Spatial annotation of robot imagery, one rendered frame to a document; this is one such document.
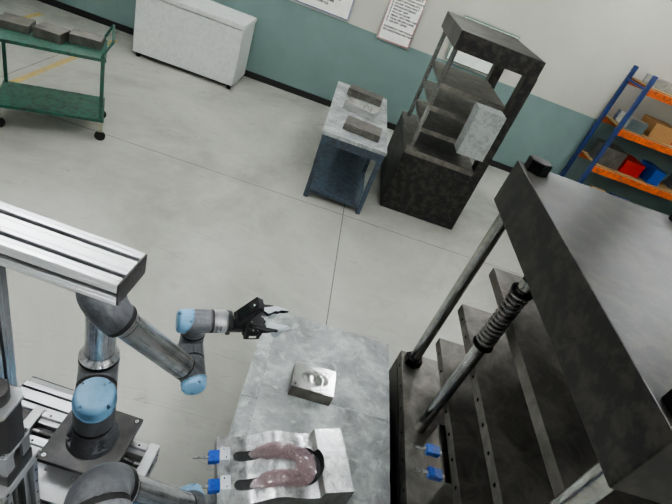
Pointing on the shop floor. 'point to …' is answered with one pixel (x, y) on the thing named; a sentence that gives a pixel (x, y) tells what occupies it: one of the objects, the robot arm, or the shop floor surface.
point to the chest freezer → (195, 36)
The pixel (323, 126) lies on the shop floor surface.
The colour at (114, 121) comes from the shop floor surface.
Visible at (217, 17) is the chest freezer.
